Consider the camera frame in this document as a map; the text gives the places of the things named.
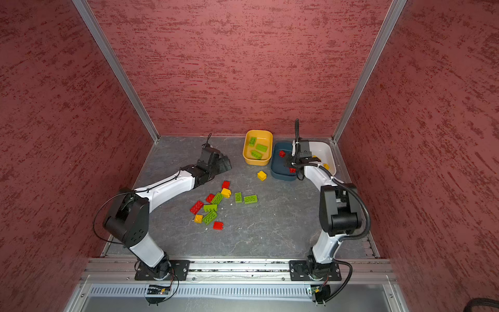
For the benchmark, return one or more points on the teal plastic bin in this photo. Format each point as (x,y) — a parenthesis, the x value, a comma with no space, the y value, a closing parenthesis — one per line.
(277,167)

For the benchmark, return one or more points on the small green lego brick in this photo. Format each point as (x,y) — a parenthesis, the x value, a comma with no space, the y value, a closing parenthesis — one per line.
(238,197)

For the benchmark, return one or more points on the green long lego brick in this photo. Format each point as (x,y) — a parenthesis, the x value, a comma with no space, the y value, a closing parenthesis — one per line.
(210,217)
(261,148)

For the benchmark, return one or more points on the aluminium front rail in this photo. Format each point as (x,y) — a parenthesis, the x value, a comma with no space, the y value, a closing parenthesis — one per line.
(221,278)

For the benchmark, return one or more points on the left corner aluminium post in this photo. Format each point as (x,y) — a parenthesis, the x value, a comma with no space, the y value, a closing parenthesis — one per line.
(105,47)

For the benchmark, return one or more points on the small orange lego brick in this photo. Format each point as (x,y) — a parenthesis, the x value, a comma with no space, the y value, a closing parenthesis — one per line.
(198,218)

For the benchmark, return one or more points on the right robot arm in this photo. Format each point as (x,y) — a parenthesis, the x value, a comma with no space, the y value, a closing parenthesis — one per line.
(343,216)

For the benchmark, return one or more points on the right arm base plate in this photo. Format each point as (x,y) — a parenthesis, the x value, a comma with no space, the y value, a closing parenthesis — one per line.
(305,270)

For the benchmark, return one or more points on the corner aluminium post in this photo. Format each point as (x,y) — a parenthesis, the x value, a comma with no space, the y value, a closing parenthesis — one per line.
(388,25)
(105,47)

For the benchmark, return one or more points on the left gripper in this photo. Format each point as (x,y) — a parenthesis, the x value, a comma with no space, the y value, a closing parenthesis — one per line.
(223,168)

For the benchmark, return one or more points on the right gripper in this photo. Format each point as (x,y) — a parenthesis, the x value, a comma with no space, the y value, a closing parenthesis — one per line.
(288,163)

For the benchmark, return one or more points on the yellow lego cube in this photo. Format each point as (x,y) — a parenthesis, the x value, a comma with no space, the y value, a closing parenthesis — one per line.
(262,175)

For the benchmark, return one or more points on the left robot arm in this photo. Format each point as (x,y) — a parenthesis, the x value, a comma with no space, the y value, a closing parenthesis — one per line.
(127,219)

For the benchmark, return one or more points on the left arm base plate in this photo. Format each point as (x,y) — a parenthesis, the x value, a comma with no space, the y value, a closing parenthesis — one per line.
(163,272)

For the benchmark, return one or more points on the white plastic bin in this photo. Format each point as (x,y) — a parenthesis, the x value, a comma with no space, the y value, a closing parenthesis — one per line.
(325,154)

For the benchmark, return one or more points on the right corner aluminium post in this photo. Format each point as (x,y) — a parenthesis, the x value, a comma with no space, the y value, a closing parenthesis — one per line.
(388,25)

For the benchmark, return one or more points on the yellow plastic bin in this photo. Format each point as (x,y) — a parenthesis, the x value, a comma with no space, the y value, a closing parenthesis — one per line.
(263,137)

